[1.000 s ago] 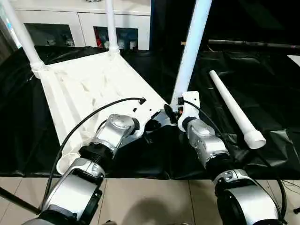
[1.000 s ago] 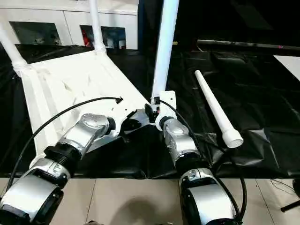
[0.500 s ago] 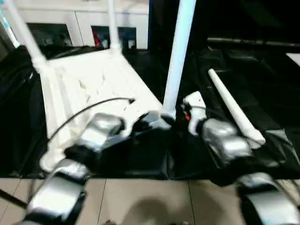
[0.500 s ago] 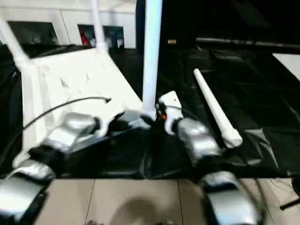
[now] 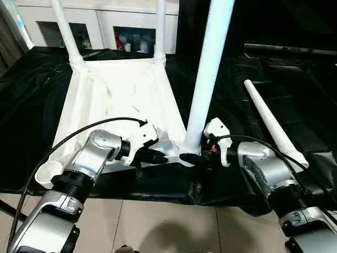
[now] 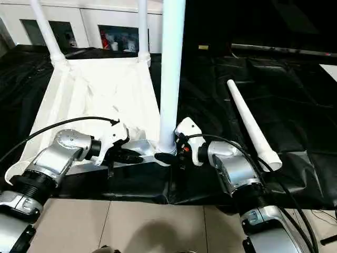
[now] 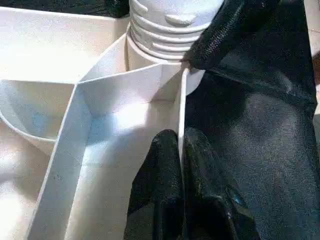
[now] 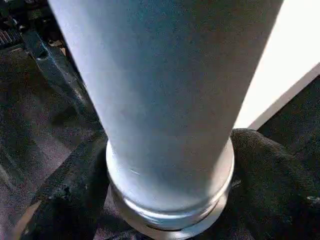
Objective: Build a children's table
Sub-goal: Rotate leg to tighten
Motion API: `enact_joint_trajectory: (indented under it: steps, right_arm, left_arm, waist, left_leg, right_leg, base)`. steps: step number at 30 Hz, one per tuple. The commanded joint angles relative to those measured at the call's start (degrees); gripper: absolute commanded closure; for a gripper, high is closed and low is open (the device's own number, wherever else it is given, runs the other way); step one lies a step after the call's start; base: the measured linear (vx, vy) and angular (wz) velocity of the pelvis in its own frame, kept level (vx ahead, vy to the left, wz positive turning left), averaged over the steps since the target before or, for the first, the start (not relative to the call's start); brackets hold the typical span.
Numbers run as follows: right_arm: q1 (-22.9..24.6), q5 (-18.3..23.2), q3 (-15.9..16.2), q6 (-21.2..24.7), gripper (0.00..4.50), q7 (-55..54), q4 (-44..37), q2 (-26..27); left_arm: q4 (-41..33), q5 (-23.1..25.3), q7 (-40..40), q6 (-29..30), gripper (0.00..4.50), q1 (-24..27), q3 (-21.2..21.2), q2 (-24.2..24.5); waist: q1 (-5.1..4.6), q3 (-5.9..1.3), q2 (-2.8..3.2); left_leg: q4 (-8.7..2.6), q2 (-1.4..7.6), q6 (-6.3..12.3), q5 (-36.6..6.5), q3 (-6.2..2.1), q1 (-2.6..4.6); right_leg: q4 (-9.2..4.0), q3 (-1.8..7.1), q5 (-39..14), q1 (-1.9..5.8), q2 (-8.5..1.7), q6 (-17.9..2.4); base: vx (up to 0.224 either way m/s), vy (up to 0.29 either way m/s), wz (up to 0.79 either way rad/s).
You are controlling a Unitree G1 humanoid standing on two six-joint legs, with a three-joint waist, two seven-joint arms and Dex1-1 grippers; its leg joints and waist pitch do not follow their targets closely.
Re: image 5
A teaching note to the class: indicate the red packet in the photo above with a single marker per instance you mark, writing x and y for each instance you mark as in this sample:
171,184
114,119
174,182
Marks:
119,42

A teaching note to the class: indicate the dark metal pole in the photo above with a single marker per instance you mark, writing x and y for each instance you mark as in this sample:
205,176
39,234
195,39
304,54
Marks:
289,48

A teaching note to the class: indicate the tall white jar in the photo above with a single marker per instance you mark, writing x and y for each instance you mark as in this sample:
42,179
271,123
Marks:
144,47

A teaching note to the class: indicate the white glass-door cabinet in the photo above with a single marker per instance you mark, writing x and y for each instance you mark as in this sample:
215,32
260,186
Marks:
105,15

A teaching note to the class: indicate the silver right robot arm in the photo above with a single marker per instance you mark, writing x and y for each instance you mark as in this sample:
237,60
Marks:
263,163

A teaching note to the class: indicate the black frame leg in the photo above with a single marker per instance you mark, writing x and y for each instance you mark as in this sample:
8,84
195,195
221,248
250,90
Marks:
11,209

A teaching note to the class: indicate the black backdrop cloth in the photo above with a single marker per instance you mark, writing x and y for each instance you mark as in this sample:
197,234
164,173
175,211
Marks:
276,21

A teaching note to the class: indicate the black glossy mat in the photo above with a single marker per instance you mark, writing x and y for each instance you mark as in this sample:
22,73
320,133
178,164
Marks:
158,184

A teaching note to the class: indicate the grey curtain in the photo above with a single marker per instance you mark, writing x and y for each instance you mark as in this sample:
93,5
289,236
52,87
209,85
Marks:
10,34

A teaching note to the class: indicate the white plastic table leg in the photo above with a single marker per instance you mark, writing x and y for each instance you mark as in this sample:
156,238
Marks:
68,34
160,31
260,105
210,66

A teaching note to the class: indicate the white plastic table top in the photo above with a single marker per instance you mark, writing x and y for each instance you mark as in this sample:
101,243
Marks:
118,84

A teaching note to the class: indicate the small white jar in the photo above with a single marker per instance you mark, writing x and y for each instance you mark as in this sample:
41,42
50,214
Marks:
128,48

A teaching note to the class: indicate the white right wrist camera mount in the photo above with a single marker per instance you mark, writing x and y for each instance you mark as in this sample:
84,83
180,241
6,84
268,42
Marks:
218,129

